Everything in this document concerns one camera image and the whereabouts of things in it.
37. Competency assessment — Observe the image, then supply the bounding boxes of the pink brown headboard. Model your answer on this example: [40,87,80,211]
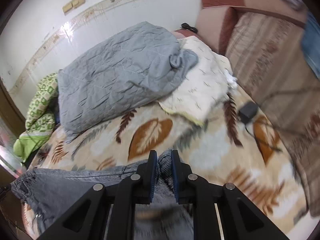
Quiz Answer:
[172,0,307,55]

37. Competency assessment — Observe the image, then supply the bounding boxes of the blue denim garment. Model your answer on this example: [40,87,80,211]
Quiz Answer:
[301,11,320,79]

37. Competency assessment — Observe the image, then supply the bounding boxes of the beige wall switch plate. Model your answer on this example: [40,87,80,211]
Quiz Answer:
[62,0,86,15]

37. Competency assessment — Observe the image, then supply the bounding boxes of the grey washed denim pants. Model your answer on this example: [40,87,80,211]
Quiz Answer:
[11,149,194,239]

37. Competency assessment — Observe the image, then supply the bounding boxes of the black charging cable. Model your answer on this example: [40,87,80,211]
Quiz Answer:
[243,119,283,153]

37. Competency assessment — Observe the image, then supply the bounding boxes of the green patterned blanket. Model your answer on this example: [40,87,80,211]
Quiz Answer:
[13,73,58,163]

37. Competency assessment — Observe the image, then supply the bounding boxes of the stained glass wooden door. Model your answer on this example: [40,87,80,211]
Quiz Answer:
[1,80,25,178]

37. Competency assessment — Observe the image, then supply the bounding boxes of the black plug by headboard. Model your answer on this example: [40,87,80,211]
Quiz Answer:
[181,23,198,34]

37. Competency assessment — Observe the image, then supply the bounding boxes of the cream pillow under grey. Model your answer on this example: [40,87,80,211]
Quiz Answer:
[159,36,238,126]

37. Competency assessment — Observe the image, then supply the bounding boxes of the grey quilted pillow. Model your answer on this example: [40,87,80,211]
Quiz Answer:
[57,22,198,142]

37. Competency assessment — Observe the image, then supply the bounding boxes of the black power adapter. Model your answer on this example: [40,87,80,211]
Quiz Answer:
[238,101,259,124]

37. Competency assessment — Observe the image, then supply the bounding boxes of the leaf pattern beige bedspread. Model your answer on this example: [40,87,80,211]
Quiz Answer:
[31,103,307,233]

